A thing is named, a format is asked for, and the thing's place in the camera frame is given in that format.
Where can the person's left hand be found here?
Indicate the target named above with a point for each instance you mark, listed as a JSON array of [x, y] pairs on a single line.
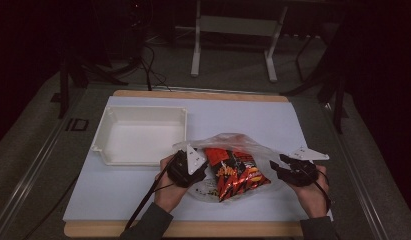
[[168, 193]]

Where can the white plastic bin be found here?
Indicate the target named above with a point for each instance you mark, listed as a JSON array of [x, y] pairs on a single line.
[[143, 140]]

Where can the clear plastic bag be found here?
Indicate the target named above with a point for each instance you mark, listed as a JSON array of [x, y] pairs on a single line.
[[226, 141]]

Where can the white metal stand frame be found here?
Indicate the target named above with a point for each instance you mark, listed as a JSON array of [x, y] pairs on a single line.
[[236, 25]]

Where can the red chip packet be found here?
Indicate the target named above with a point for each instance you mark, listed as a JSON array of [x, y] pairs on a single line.
[[239, 173]]

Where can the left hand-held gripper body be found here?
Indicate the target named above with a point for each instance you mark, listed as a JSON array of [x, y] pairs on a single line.
[[189, 160]]

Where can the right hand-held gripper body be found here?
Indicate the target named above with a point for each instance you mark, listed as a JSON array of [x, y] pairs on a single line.
[[301, 171]]

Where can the black tripod stand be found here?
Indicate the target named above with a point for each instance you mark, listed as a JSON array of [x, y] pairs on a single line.
[[339, 100]]

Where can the white table mat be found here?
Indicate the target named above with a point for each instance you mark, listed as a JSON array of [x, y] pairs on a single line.
[[243, 116]]

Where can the person's right hand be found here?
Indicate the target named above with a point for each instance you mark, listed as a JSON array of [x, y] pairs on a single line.
[[309, 200]]

